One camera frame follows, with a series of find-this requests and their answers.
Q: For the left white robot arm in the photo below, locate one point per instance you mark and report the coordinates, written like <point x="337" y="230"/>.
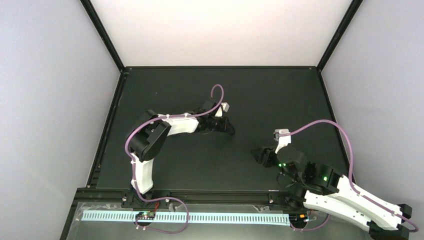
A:
<point x="145" y="142"/>

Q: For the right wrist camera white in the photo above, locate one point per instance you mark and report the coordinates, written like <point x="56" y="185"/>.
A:
<point x="283" y="138"/>

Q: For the circuit board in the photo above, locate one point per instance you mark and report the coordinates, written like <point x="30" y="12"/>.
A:
<point x="145" y="216"/>
<point x="296" y="218"/>

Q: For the left circuit board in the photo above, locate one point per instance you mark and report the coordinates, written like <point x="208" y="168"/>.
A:
<point x="145" y="216"/>

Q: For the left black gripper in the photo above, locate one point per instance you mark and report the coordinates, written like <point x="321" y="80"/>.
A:
<point x="226" y="127"/>

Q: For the white slotted cable duct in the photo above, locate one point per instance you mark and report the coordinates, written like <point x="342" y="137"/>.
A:
<point x="278" y="219"/>

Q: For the black aluminium front rail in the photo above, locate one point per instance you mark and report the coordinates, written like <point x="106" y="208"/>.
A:
<point x="128" y="198"/>

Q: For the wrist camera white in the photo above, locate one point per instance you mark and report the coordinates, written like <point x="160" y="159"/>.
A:
<point x="283" y="138"/>
<point x="223" y="108"/>

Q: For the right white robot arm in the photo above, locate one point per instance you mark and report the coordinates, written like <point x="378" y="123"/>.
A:
<point x="316" y="186"/>

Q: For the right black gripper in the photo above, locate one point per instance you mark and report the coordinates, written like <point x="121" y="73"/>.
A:
<point x="261" y="154"/>

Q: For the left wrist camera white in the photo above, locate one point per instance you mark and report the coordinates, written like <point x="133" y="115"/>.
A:
<point x="223" y="108"/>

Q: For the right circuit board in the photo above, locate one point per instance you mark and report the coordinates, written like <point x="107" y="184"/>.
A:
<point x="296" y="218"/>

